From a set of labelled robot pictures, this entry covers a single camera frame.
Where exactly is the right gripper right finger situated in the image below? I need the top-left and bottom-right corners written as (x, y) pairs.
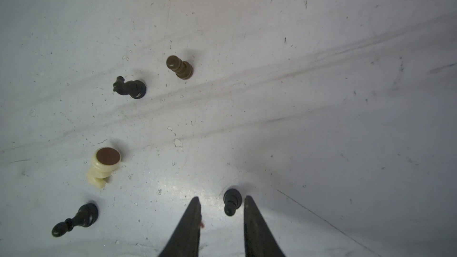
top-left (243, 196), bottom-right (285, 257)

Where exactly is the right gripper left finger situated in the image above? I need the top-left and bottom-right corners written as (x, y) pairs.
top-left (159, 196), bottom-right (202, 257)

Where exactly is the brown pawn chess piece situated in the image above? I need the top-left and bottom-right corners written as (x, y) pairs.
top-left (166, 55), bottom-right (194, 80)

